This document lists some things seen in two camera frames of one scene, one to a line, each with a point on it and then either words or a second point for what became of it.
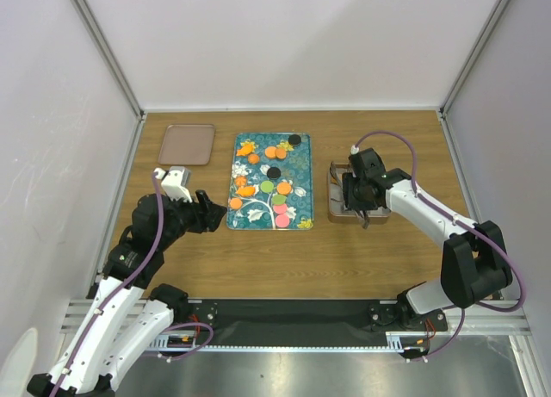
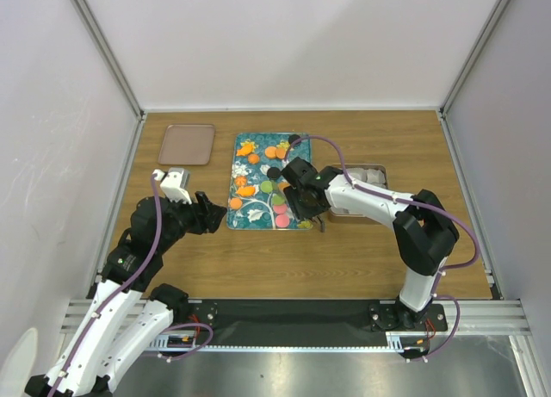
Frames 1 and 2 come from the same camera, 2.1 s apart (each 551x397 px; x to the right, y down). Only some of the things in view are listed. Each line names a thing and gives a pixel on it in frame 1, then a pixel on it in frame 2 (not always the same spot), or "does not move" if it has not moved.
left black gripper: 207,214 does not move
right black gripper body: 354,195 -> 300,205
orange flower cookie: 240,180 does not move
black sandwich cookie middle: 274,172 does not move
